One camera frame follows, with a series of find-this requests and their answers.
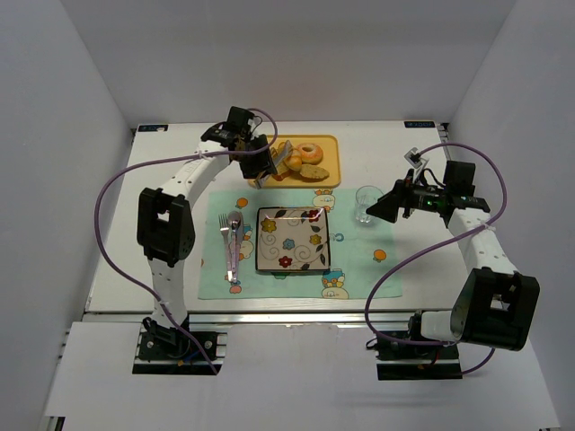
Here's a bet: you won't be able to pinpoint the fork with pink handle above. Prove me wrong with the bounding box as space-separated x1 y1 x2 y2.
218 214 233 282

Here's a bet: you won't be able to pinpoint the aluminium table rail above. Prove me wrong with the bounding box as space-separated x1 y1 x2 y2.
80 309 450 327

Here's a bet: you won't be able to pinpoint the yellow tray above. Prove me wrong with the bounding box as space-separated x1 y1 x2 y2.
262 135 341 189

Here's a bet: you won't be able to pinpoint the right bread slice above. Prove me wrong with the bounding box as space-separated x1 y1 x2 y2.
299 163 330 181

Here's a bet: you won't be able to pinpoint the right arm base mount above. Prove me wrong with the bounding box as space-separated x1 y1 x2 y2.
366 313 463 382

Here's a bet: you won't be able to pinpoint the spoon with pink handle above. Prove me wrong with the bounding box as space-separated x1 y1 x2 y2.
227 211 243 284

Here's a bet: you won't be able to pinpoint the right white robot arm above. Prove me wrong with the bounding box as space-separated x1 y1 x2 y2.
367 161 540 351

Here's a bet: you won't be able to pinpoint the croissant bread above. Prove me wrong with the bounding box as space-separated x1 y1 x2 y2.
280 146 303 172

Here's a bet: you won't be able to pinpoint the square floral plate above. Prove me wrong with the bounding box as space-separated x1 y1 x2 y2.
255 207 331 273

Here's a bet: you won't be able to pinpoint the left bread slice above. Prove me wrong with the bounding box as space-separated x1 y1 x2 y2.
271 165 292 181

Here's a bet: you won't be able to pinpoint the clear drinking glass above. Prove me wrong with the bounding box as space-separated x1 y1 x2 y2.
355 185 383 224

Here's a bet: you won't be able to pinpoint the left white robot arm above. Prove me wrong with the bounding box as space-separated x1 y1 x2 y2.
137 106 277 330

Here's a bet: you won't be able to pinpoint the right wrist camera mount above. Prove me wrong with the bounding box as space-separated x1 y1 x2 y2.
404 147 429 183

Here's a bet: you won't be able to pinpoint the metal tongs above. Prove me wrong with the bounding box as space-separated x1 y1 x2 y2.
252 139 293 189

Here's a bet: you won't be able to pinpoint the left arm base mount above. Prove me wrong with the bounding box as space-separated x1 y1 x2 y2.
132 317 227 376

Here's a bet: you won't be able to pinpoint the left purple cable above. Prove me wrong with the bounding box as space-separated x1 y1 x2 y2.
95 106 279 375

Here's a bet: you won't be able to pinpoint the bread slice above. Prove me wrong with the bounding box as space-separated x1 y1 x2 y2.
299 163 330 181
271 165 292 181

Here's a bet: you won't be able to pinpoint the green cartoon placemat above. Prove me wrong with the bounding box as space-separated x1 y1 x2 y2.
199 189 397 300

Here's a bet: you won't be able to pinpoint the orange glazed donut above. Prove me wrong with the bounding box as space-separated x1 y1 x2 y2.
296 143 323 164

